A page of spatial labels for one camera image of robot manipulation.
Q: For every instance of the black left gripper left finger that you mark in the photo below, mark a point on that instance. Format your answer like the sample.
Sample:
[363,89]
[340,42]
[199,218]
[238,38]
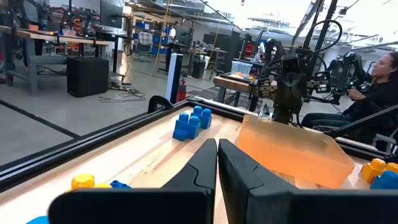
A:
[140,208]

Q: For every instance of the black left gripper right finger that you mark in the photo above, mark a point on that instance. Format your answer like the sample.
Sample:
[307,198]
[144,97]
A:
[280,208]

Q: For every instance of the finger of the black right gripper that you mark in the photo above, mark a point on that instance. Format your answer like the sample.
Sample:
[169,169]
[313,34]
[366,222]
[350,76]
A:
[283,93]
[298,93]

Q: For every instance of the large yellow block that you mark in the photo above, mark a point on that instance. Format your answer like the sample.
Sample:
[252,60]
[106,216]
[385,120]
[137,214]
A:
[82,182]
[371,169]

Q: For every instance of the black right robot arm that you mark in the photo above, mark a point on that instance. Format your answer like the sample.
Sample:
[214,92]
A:
[272,53]

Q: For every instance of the clear plastic tub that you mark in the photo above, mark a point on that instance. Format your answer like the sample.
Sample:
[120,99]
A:
[241,67]

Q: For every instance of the small wooden table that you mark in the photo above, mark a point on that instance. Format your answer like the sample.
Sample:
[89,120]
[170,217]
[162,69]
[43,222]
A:
[230,83]

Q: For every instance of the orange translucent plastic bin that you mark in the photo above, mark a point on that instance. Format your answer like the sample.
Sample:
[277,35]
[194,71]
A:
[295,152]

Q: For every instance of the black waste bin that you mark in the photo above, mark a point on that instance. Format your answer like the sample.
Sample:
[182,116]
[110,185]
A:
[198,69]

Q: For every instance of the person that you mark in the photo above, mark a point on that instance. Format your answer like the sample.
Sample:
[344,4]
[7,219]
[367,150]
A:
[373,96]

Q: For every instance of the white tower appliance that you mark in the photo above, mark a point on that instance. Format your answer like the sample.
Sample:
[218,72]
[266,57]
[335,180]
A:
[170,77]

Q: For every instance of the shelf with blue bins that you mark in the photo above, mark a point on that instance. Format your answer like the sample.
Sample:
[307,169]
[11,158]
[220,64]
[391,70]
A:
[155,40]

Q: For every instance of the white mesh chair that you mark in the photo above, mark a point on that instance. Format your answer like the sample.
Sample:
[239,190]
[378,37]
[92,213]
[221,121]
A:
[144,39]

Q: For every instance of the black cabinet box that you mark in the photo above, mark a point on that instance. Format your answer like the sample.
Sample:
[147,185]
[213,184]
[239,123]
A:
[87,76]

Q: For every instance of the wooden workbench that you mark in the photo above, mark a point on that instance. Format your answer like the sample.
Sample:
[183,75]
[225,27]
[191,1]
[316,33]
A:
[62,38]

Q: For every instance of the black orange background robot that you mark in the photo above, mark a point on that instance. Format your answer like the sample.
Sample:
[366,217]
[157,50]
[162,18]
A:
[76,23]

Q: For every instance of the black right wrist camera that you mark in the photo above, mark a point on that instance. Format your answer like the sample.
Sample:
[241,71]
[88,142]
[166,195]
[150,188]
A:
[290,65]

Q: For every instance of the black overhead frame post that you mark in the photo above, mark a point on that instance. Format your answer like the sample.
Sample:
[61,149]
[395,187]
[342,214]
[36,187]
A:
[323,28]

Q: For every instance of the black aluminium table frame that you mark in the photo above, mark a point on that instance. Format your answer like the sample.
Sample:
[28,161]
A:
[93,141]

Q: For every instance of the black frame clamp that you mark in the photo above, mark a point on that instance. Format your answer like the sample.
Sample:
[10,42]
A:
[158,101]

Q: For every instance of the dark wall monitor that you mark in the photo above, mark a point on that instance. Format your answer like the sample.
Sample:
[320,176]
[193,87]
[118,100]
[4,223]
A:
[111,14]

